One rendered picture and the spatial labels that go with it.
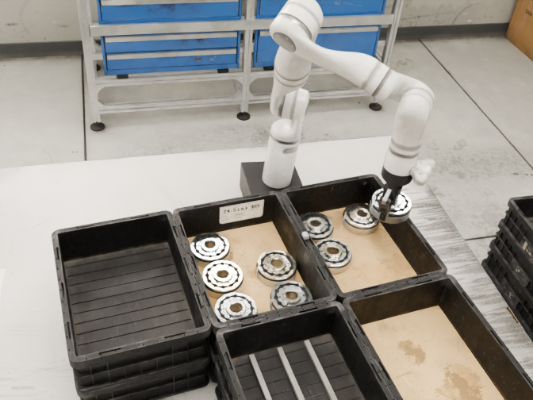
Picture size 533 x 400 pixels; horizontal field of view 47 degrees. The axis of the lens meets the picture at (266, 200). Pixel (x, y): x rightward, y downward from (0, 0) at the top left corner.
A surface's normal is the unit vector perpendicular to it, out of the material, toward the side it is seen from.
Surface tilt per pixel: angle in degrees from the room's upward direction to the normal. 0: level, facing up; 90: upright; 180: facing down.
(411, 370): 0
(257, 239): 0
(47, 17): 90
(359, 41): 90
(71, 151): 0
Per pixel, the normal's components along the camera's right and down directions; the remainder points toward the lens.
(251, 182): 0.14, -0.73
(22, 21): 0.23, 0.65
